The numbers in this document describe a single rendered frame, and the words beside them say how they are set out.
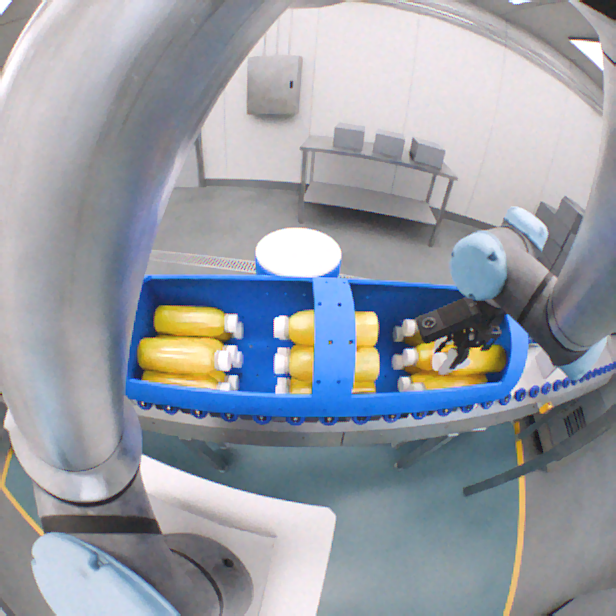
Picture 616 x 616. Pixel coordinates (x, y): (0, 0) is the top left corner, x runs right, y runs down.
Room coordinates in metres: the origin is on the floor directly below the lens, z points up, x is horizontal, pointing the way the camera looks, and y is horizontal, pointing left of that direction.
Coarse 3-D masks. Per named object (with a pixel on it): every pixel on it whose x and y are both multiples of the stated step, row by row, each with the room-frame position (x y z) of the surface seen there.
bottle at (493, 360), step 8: (496, 344) 0.35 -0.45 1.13; (472, 352) 0.31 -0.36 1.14; (480, 352) 0.31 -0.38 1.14; (488, 352) 0.31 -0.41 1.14; (496, 352) 0.31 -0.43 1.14; (504, 352) 0.32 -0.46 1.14; (472, 360) 0.29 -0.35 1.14; (480, 360) 0.29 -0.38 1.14; (488, 360) 0.30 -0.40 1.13; (496, 360) 0.30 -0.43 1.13; (504, 360) 0.30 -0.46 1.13; (464, 368) 0.28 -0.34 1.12; (472, 368) 0.28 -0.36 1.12; (480, 368) 0.28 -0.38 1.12; (488, 368) 0.29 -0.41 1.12; (496, 368) 0.29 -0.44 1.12
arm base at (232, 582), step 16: (176, 544) -0.06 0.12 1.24; (192, 544) -0.06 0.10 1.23; (208, 544) -0.05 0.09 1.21; (192, 560) -0.07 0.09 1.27; (208, 560) -0.07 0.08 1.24; (224, 560) -0.07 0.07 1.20; (240, 560) -0.07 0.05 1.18; (208, 576) -0.08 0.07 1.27; (224, 576) -0.09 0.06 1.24; (240, 576) -0.09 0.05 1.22; (224, 592) -0.10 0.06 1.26; (240, 592) -0.11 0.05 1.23; (224, 608) -0.13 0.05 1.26; (240, 608) -0.14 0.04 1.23
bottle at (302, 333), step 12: (300, 312) 0.36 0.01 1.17; (312, 312) 0.36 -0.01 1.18; (360, 312) 0.37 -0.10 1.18; (372, 312) 0.37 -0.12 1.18; (288, 324) 0.34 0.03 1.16; (300, 324) 0.33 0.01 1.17; (312, 324) 0.33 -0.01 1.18; (360, 324) 0.34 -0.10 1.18; (372, 324) 0.34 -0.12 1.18; (288, 336) 0.33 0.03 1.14; (300, 336) 0.31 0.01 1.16; (312, 336) 0.31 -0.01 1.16; (360, 336) 0.32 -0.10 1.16; (372, 336) 0.32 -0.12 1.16
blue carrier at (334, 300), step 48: (144, 288) 0.41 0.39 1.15; (192, 288) 0.45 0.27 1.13; (240, 288) 0.45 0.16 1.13; (288, 288) 0.46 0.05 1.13; (336, 288) 0.37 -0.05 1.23; (384, 288) 0.47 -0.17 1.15; (432, 288) 0.46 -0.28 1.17; (144, 336) 0.33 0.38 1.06; (336, 336) 0.27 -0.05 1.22; (384, 336) 0.45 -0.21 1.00; (144, 384) 0.18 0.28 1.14; (240, 384) 0.30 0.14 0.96; (336, 384) 0.22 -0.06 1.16; (384, 384) 0.34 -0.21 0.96; (480, 384) 0.24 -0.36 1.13
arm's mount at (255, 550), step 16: (160, 512) -0.03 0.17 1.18; (176, 512) -0.03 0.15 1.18; (192, 512) -0.02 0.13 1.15; (160, 528) -0.06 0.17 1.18; (176, 528) -0.05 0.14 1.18; (192, 528) -0.04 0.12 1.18; (208, 528) -0.04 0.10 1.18; (224, 528) -0.03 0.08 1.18; (240, 528) -0.03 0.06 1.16; (224, 544) -0.05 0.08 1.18; (240, 544) -0.05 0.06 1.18; (256, 544) -0.04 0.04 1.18; (272, 544) -0.04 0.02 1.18; (256, 560) -0.07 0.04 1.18; (256, 576) -0.09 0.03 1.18; (256, 592) -0.12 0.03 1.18; (256, 608) -0.15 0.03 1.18
